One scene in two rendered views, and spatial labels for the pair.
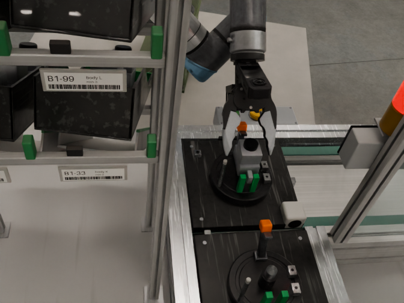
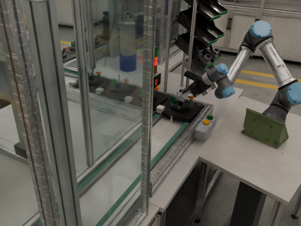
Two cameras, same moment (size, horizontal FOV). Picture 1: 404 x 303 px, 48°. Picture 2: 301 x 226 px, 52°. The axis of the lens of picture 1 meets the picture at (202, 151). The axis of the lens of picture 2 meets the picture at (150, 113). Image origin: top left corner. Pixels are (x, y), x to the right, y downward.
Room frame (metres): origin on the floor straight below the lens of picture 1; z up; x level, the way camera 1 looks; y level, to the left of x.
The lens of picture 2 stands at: (1.71, -1.57, 1.97)
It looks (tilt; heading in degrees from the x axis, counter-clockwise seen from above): 30 degrees down; 132
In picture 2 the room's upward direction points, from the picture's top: 2 degrees clockwise
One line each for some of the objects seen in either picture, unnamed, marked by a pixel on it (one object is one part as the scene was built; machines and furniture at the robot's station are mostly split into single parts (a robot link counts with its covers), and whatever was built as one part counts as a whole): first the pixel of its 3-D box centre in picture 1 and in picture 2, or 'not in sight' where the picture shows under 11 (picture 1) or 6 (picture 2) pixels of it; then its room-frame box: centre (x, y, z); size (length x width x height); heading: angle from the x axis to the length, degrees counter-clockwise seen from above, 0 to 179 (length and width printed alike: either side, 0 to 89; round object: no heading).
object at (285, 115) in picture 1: (255, 122); (205, 127); (0.87, -0.12, 0.93); 0.21 x 0.07 x 0.06; 104
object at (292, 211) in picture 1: (292, 214); (160, 109); (0.57, -0.21, 0.97); 0.05 x 0.05 x 0.04; 14
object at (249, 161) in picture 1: (248, 157); (179, 94); (0.63, -0.10, 1.06); 0.08 x 0.04 x 0.07; 14
